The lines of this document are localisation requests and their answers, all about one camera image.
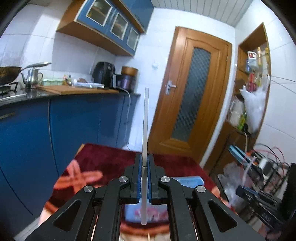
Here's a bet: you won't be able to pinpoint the white plastic chopstick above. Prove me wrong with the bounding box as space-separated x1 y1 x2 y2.
141 87 149 225

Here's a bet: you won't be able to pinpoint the blue base kitchen cabinets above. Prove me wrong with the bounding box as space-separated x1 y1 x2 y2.
1 91 139 237

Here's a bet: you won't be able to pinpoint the blue utensil organizer box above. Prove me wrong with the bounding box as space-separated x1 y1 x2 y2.
124 176 204 223

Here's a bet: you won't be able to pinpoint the red floral plush blanket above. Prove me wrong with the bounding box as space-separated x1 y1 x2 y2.
39 144 228 240

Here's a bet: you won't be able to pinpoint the white plastic bag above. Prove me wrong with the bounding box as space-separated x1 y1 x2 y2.
240 85 266 134

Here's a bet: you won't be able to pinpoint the wooden door with glass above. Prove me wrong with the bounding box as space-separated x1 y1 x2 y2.
147 27 232 162

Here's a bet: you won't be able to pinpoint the wooden cutting board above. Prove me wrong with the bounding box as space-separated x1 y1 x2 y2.
38 85 119 95

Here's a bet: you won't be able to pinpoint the dark rice cooker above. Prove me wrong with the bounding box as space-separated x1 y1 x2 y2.
116 74 137 92

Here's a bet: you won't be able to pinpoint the black air fryer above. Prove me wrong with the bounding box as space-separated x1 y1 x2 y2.
92 62 116 89

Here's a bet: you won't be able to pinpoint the brown pot on cooker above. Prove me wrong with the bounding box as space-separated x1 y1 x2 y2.
121 66 138 76

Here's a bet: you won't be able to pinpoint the steel teapot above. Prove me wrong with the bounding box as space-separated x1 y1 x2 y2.
21 68 44 89

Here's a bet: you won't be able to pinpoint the white power cable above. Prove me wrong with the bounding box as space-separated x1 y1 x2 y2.
116 87 132 149

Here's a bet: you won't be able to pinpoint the wooden wall shelf niche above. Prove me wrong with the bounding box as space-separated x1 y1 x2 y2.
227 23 271 142

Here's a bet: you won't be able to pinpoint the black wok with handle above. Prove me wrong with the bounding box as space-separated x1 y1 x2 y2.
0 62 51 85

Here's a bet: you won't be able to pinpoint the blue wall cabinet glass doors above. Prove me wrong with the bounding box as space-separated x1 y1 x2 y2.
57 0 154 56

